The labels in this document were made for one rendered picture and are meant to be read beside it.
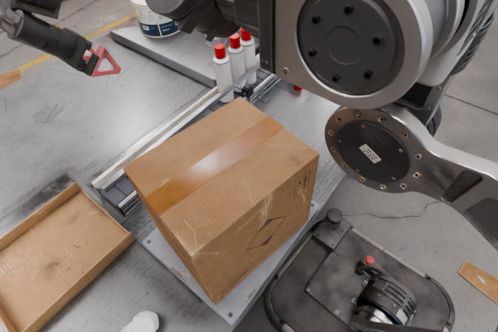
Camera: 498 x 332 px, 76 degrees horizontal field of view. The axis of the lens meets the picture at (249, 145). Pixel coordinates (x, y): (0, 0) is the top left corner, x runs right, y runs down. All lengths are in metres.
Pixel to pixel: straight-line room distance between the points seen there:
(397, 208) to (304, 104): 1.01
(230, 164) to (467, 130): 2.12
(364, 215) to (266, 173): 1.34
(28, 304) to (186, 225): 0.51
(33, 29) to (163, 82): 0.68
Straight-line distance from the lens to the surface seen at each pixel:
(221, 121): 0.68
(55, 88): 1.51
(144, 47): 1.49
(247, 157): 0.61
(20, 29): 0.74
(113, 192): 0.95
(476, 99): 2.83
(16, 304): 0.97
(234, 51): 1.04
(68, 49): 0.77
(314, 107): 1.14
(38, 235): 1.04
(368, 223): 1.87
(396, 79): 0.27
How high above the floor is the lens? 1.59
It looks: 48 degrees down
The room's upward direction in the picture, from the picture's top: 5 degrees counter-clockwise
